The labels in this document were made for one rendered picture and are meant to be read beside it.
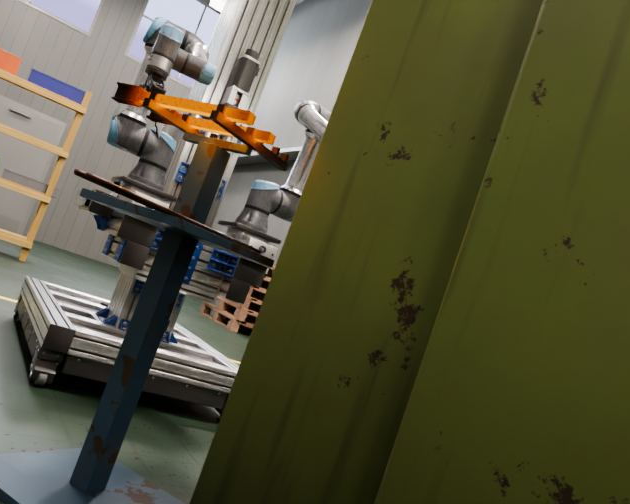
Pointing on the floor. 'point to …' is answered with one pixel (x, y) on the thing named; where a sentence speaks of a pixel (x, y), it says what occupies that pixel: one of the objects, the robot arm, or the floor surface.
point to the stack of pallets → (244, 319)
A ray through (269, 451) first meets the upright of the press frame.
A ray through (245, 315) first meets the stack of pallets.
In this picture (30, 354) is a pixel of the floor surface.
